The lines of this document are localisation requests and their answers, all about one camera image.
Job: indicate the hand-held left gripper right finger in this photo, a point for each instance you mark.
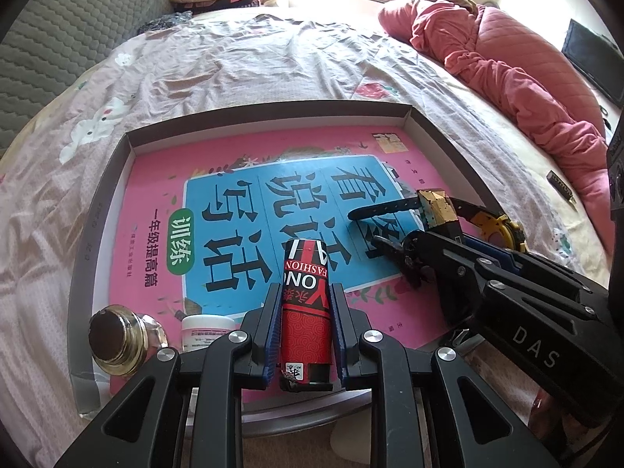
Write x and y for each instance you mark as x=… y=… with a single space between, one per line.
x=337 y=331

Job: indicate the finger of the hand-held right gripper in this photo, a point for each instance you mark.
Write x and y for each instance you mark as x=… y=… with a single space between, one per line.
x=492 y=251
x=487 y=273

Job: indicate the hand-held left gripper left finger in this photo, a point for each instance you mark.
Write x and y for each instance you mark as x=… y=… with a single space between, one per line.
x=273 y=331

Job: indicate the red black cylinder can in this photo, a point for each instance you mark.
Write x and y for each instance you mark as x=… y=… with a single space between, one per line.
x=307 y=326

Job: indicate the white plastic jar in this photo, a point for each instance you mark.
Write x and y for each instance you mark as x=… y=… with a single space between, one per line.
x=207 y=326

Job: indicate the black and gold box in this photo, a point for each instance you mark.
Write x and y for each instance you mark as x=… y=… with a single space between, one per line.
x=438 y=207

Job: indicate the grey cardboard tray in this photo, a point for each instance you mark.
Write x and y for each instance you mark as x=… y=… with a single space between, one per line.
x=105 y=214

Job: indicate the black and yellow wristwatch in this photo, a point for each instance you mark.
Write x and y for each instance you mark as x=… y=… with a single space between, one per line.
x=502 y=229

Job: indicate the small black flat object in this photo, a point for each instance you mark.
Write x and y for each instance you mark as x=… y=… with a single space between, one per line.
x=560 y=187

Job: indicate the pink quilt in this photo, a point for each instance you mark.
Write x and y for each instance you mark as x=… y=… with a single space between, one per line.
x=512 y=68

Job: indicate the pink and blue book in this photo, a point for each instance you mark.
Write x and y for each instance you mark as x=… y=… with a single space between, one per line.
x=161 y=175

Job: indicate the black television screen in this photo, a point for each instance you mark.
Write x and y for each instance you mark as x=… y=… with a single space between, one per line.
x=592 y=58

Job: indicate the printed pink bed sheet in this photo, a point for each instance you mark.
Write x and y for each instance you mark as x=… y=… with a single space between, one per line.
x=73 y=229

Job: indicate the dark patterned cloth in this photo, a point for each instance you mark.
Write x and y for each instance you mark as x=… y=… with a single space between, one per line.
x=163 y=23

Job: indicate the grey quilted headboard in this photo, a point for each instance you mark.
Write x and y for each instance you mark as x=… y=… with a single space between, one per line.
x=63 y=24

